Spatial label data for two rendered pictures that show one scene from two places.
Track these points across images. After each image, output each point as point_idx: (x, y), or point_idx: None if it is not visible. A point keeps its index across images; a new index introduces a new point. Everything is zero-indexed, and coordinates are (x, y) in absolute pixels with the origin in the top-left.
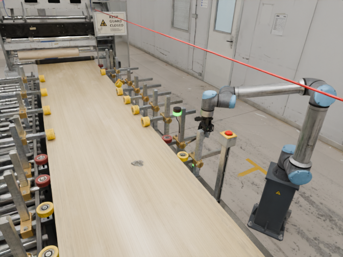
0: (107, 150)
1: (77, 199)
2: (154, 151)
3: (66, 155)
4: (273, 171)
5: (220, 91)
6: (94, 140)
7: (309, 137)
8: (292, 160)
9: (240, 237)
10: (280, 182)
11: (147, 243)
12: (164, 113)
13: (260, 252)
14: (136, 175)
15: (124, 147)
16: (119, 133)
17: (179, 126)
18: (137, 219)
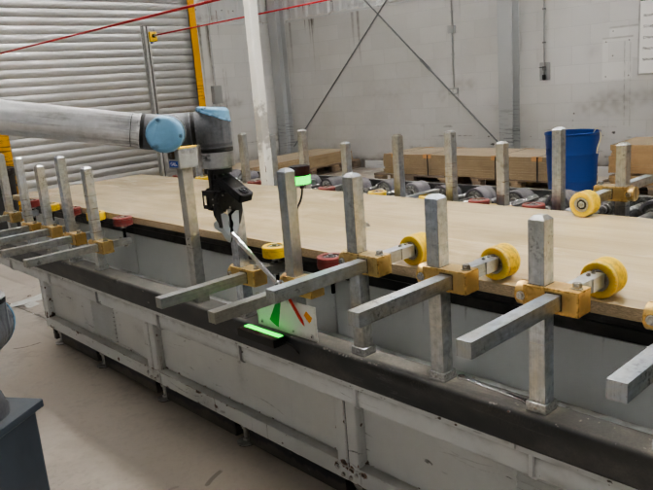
0: None
1: (399, 203)
2: (340, 240)
3: (499, 212)
4: (6, 402)
5: (181, 122)
6: (491, 227)
7: None
8: (1, 292)
9: (179, 222)
10: (6, 397)
11: None
12: (373, 253)
13: (158, 221)
14: (344, 222)
15: (411, 233)
16: (459, 242)
17: None
18: (309, 209)
